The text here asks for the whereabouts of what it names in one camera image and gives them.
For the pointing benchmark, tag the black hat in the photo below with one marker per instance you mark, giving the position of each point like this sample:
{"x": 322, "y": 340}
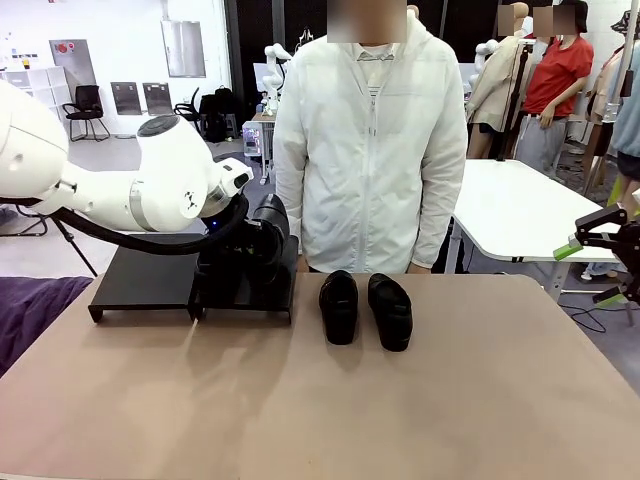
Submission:
{"x": 627, "y": 22}

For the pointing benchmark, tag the silver garment rack pole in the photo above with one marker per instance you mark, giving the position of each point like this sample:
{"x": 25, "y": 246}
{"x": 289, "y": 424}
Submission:
{"x": 625, "y": 60}

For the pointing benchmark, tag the light blue garment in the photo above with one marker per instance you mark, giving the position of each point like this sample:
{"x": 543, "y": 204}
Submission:
{"x": 631, "y": 125}

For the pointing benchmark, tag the person's right forearm white sleeve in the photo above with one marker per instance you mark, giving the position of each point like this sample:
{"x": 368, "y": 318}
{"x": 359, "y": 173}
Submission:
{"x": 290, "y": 220}

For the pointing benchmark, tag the white desk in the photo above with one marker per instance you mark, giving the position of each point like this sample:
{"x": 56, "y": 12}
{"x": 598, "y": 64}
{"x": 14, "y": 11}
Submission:
{"x": 515, "y": 210}

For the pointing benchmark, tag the black office chair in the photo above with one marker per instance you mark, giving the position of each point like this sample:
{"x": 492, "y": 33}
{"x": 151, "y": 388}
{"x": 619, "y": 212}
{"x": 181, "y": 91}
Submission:
{"x": 192, "y": 100}
{"x": 85, "y": 112}

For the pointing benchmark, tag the metal wall cabinet door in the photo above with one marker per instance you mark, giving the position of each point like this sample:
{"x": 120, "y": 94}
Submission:
{"x": 182, "y": 50}

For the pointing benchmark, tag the person's right hand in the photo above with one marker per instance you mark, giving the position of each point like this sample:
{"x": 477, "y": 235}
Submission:
{"x": 306, "y": 268}

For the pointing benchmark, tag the person in white jacket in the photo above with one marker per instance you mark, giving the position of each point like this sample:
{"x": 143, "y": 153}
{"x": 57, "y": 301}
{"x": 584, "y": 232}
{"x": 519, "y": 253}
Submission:
{"x": 360, "y": 175}

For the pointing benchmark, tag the grey metal wall panel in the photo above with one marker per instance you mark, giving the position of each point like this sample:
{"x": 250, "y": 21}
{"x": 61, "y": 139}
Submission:
{"x": 157, "y": 99}
{"x": 125, "y": 99}

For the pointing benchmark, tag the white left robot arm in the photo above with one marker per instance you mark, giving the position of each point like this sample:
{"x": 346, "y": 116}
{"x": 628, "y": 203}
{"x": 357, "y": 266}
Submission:
{"x": 165, "y": 175}

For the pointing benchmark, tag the mannequin in beige clothes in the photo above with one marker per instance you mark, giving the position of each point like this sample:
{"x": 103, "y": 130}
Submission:
{"x": 605, "y": 90}

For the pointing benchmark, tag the person's left forearm white sleeve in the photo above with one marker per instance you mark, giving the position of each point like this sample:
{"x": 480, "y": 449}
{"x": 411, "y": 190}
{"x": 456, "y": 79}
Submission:
{"x": 440, "y": 220}

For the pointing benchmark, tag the grey wall panel red button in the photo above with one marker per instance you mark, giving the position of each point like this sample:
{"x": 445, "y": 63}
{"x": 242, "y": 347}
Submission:
{"x": 62, "y": 60}

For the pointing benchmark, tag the lit computer tower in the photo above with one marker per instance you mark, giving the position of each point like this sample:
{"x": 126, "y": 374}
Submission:
{"x": 251, "y": 140}

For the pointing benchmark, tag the white drawer cabinet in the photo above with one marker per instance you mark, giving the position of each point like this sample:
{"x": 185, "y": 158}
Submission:
{"x": 40, "y": 80}

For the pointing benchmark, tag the yellow green object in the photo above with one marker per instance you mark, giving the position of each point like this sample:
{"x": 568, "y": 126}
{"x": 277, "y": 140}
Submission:
{"x": 616, "y": 195}

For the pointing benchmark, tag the purple cloth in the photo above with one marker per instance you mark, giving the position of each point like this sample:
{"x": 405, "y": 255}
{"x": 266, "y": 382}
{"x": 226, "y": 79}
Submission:
{"x": 35, "y": 310}

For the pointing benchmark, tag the person's left hand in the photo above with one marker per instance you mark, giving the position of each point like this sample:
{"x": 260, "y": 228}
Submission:
{"x": 421, "y": 269}

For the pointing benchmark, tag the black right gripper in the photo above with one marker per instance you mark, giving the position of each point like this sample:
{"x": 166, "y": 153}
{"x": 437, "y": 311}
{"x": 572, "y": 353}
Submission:
{"x": 632, "y": 255}

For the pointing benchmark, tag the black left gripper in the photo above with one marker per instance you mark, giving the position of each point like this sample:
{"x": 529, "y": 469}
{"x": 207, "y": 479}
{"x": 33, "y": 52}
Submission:
{"x": 216, "y": 226}

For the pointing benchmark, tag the black bags pile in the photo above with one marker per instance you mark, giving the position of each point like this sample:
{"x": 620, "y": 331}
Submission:
{"x": 217, "y": 110}

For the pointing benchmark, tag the thin black stand leg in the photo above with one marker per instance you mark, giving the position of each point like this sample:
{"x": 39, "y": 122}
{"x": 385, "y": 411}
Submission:
{"x": 78, "y": 250}

